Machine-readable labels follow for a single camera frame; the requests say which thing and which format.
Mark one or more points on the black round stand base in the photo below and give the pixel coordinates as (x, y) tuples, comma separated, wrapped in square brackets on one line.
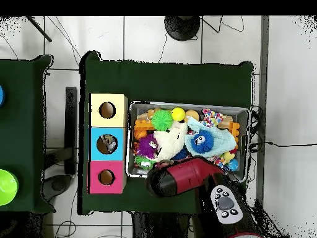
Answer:
[(182, 27)]

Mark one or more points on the small orange plastic toy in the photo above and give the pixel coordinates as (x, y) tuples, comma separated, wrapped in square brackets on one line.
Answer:
[(234, 130)]

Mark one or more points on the large colourful dotted cloth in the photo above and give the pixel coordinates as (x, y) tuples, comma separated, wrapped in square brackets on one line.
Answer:
[(218, 159)]

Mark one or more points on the black panel stand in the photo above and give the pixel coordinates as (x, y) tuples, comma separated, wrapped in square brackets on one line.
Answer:
[(71, 129)]

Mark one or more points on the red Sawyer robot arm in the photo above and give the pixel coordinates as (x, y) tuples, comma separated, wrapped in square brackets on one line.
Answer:
[(193, 176)]

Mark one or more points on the small blue yellow ball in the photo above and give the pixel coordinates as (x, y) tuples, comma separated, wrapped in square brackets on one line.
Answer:
[(232, 163)]

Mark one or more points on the black pole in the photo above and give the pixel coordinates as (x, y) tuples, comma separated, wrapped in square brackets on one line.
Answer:
[(39, 29)]

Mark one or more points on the green spiky rubber ball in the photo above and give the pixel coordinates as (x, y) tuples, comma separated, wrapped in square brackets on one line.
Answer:
[(162, 119)]

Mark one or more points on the grey round stand foot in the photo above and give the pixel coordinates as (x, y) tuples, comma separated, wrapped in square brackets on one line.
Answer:
[(58, 186)]

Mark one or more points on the green round bowl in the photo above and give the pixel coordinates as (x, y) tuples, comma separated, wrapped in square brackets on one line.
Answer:
[(7, 187)]

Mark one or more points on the orange toy building block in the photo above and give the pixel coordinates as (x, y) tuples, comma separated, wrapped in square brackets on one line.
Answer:
[(143, 130)]

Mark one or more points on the purple spiky ball with eyes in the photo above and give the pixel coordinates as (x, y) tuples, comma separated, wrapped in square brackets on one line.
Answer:
[(148, 147)]

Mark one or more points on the cream white cloth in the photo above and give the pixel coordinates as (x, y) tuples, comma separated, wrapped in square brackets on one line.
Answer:
[(171, 141)]

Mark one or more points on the silver crushed can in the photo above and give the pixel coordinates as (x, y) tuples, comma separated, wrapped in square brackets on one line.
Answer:
[(110, 145)]

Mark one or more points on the mint green cloth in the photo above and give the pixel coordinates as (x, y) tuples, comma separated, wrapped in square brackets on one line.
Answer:
[(223, 144)]

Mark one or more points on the shallow clear mesh bin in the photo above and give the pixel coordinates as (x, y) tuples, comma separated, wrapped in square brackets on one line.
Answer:
[(243, 113)]

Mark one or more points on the dark green table cloth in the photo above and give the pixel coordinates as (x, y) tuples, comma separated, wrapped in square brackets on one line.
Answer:
[(173, 84)]

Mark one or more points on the small colourful dotted cloth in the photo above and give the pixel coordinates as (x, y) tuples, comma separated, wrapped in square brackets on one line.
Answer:
[(212, 117)]

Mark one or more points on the tan orange ball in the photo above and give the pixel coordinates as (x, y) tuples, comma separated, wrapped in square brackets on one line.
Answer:
[(192, 115)]

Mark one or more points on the green toy with white eyes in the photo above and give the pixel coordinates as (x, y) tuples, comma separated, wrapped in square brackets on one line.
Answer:
[(143, 161)]

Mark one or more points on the blue round object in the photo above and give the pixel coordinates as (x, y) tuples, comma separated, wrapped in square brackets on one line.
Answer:
[(1, 95)]

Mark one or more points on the wooden box with three holes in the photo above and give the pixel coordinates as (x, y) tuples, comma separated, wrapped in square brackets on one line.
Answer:
[(96, 101)]

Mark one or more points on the green cloth side table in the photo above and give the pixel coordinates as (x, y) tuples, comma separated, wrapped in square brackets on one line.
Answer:
[(25, 124)]

